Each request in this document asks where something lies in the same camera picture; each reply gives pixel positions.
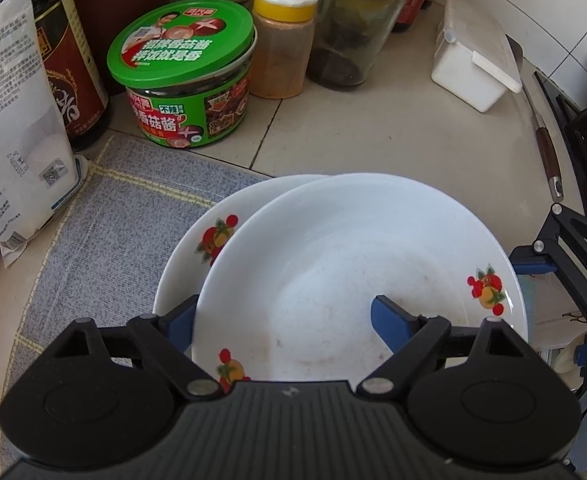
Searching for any metal spatula wooden handle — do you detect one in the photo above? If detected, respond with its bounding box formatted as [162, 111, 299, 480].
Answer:
[505, 34, 566, 203]

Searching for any green lid sauce tub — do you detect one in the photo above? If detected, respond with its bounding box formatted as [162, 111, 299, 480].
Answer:
[107, 0, 257, 150]

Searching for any white powder bag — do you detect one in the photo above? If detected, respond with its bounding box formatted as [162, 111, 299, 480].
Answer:
[0, 0, 88, 266]

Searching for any grey checked cloth mat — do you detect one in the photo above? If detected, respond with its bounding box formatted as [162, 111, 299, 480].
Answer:
[0, 131, 275, 470]

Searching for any dark soy sauce bottle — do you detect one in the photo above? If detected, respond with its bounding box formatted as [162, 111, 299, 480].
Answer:
[0, 0, 110, 152]

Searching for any clear glass bottle red cap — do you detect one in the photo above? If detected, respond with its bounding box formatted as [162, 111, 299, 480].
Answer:
[307, 0, 406, 89]

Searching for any yellow cap spice jar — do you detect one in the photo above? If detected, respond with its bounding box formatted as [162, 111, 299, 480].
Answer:
[249, 0, 318, 100]

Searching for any white plastic lidded box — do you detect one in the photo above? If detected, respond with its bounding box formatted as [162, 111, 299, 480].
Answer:
[431, 0, 522, 113]

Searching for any white plate fruit print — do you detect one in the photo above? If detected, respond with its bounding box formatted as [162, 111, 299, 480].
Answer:
[154, 174, 320, 318]

